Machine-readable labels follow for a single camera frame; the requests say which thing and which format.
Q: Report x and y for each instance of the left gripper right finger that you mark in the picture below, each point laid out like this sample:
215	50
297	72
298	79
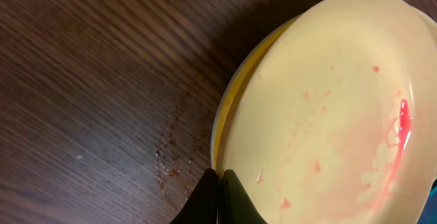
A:
235	205

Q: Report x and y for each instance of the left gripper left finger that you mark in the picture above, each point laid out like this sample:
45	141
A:
202	205

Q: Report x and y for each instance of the yellow-green plate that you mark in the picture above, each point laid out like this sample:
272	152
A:
308	95
372	161

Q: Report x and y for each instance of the teal plastic tray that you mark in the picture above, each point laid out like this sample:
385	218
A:
429	213

